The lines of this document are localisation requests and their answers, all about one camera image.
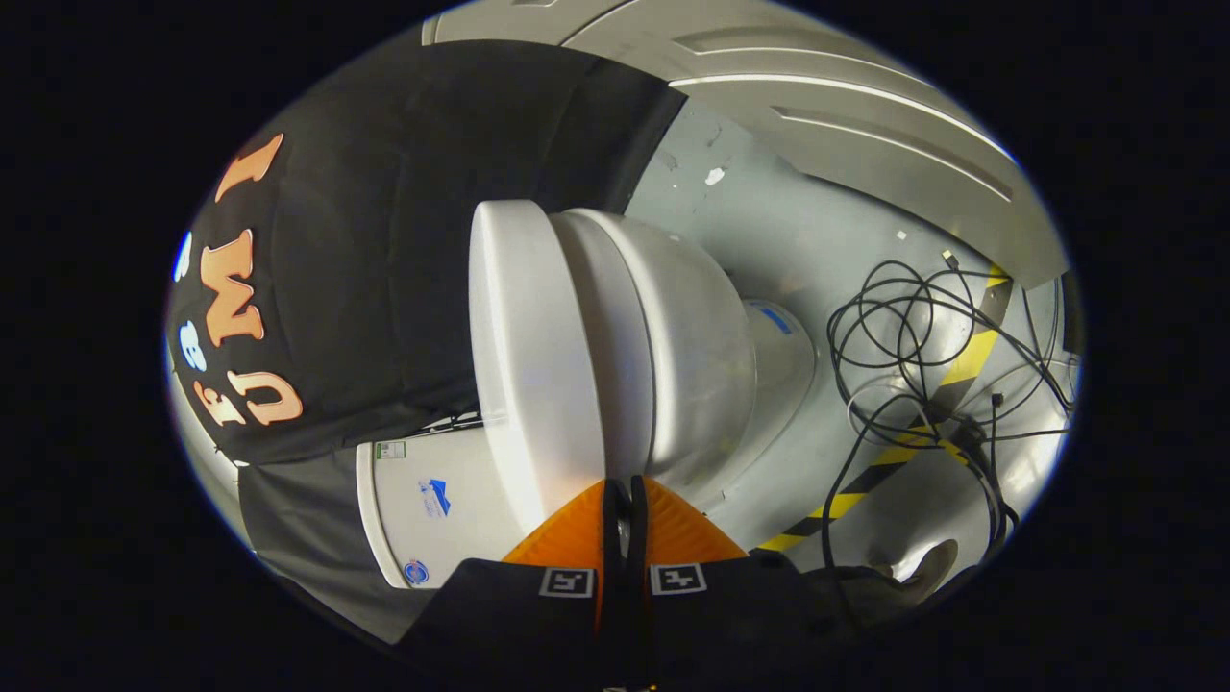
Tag yellow black hazard tape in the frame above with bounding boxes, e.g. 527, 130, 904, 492
754, 267, 1015, 554

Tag person's shoe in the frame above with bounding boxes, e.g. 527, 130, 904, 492
870, 538, 960, 587

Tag white cabinet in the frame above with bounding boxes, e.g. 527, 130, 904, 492
423, 0, 1070, 289

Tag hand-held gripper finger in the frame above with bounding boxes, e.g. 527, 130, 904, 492
399, 476, 624, 688
627, 474, 866, 688

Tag white toilet lid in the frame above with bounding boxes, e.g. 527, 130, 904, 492
468, 199, 608, 534

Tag tangled black cables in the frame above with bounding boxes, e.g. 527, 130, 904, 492
822, 250, 1077, 573

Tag white ceramic toilet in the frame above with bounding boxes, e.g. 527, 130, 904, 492
356, 207, 818, 589

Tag black backdrop cloth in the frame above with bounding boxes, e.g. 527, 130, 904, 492
165, 38, 688, 645

